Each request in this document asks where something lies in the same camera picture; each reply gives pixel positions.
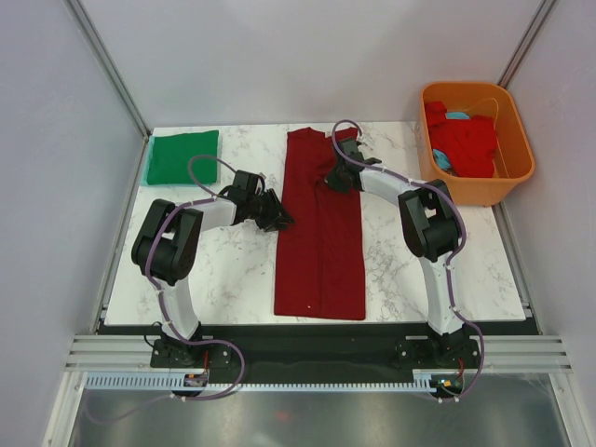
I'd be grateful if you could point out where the right aluminium frame post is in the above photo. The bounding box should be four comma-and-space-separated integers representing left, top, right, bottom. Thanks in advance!
497, 0, 560, 89

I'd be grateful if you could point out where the folded green t shirt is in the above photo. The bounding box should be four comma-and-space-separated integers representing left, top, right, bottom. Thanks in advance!
147, 130, 219, 186

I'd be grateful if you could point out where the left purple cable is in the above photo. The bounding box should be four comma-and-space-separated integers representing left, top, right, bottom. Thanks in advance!
83, 156, 247, 425

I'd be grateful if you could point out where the left aluminium frame post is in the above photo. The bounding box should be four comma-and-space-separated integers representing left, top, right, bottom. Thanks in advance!
62, 0, 151, 137

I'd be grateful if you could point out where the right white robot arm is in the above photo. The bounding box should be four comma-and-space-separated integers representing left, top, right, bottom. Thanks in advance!
325, 137, 466, 367

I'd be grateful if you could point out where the dark red t shirt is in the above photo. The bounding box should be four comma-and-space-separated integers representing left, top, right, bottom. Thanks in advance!
274, 128, 366, 320

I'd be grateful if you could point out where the aluminium frame post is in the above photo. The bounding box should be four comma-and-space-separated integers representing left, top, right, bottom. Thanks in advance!
497, 0, 560, 89
62, 0, 151, 137

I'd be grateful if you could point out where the orange plastic basket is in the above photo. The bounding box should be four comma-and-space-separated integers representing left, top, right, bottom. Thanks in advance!
417, 81, 535, 207

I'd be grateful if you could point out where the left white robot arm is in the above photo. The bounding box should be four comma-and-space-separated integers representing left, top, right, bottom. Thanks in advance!
131, 170, 295, 366

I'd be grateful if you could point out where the bright red t shirt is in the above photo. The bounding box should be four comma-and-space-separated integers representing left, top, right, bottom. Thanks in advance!
425, 102, 498, 178

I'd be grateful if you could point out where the folded teal t shirt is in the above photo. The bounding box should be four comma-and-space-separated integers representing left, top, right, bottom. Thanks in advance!
140, 135, 155, 186

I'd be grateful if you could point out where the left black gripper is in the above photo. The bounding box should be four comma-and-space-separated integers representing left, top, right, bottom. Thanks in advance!
246, 189, 294, 234

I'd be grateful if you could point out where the purple cable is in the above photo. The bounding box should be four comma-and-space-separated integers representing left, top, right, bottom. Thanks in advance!
83, 156, 247, 425
331, 119, 488, 405

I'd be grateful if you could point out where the aluminium rail profile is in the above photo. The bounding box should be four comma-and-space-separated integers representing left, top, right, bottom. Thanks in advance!
65, 335, 572, 373

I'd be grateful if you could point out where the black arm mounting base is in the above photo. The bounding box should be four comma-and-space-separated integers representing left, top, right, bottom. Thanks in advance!
98, 318, 539, 381

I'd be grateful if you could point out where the white slotted cable duct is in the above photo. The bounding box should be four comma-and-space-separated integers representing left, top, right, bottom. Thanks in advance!
85, 369, 462, 392

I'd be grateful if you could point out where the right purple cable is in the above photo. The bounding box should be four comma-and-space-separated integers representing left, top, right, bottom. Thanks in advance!
331, 119, 488, 405

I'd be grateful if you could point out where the light blue t shirt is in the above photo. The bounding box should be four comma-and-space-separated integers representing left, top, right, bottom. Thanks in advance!
432, 111, 470, 173

